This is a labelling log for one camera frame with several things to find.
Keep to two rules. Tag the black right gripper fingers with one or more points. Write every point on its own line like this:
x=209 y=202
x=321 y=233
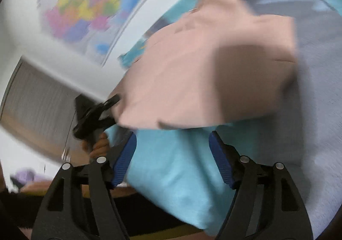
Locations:
x=110 y=102

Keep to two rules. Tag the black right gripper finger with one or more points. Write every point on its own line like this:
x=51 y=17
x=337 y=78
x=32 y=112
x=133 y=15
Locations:
x=62 y=214
x=282 y=214

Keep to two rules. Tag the pink beige jacket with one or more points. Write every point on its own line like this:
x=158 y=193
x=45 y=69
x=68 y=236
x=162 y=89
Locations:
x=217 y=64

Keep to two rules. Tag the person's left hand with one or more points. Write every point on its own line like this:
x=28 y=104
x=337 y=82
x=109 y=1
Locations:
x=99 y=149

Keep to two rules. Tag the purple cloth on chair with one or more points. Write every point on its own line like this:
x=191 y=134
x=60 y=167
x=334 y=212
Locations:
x=25 y=176

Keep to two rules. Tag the grey wardrobe door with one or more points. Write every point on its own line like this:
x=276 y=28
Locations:
x=40 y=111

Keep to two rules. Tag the teal grey patterned bedsheet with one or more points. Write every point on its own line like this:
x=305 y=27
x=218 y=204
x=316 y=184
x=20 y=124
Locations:
x=175 y=170

